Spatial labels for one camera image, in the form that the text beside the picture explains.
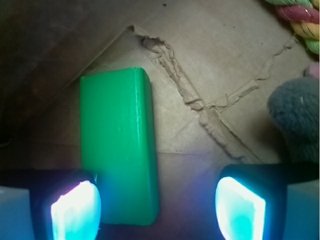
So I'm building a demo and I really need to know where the multicolour rope candy cane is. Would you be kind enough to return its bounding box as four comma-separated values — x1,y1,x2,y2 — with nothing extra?
266,0,320,55

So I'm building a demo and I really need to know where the green plastic block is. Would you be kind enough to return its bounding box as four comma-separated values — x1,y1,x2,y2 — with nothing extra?
80,67,160,226

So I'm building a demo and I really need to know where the grey plush mouse toy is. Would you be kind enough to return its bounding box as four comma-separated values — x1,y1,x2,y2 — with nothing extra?
267,62,320,164

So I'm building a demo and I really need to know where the brown paper bag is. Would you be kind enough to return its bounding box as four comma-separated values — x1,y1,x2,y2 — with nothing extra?
0,0,314,240

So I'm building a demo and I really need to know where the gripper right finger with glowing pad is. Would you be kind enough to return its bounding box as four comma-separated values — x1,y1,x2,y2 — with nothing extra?
215,162,320,240

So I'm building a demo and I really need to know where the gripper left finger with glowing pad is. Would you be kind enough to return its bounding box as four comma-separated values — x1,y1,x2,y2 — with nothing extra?
0,169,101,240

